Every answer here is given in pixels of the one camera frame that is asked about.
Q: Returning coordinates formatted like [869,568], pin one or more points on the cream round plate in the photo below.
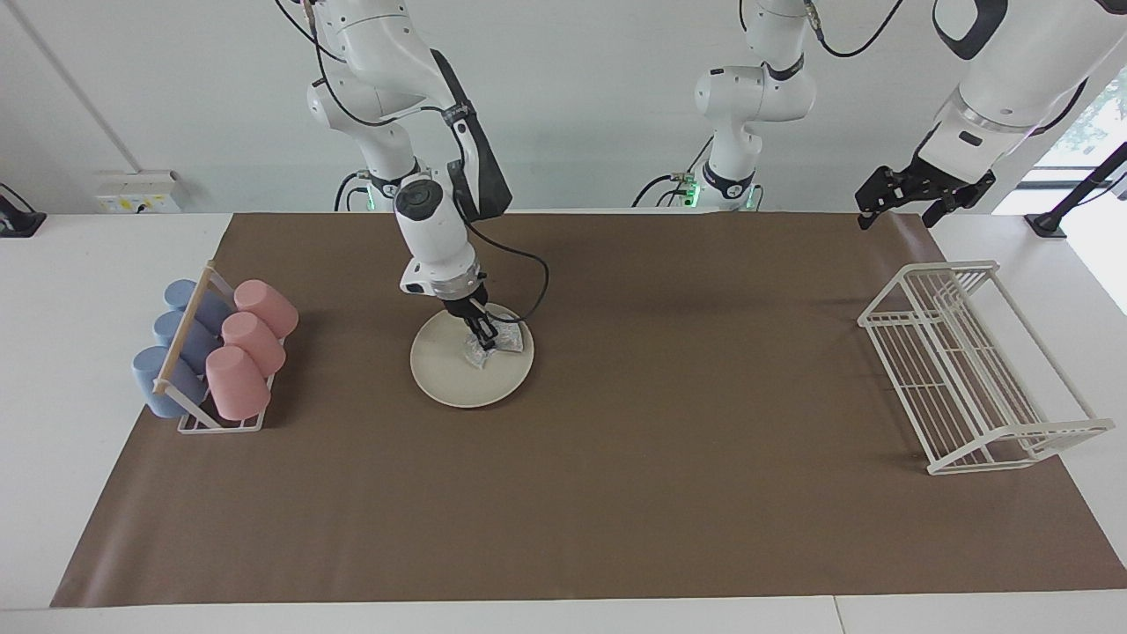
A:
[445,374]

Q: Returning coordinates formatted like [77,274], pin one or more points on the pink plastic cup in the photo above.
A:
[266,305]
[236,383]
[254,343]

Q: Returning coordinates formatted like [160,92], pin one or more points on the silver mesh sponge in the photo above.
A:
[509,339]

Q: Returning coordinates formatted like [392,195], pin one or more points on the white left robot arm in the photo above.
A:
[748,97]

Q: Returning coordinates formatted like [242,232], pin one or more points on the black desk device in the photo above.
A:
[22,222]

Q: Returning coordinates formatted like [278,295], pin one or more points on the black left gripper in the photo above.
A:
[920,180]

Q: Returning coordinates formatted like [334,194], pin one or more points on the blue plastic cup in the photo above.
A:
[176,335]
[157,383]
[185,293]

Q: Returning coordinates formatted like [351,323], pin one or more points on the cup holder with wooden rod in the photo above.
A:
[185,326]

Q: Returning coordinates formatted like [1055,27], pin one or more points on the white wall power socket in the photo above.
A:
[136,194]

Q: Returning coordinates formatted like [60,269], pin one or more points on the black clamp stand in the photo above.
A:
[1048,220]

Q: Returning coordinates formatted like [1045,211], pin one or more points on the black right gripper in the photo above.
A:
[465,308]

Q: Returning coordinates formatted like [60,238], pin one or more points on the brown table mat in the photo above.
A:
[660,484]

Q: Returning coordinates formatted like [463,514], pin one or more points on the window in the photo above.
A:
[1096,123]

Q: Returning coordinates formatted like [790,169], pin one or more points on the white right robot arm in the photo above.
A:
[431,229]

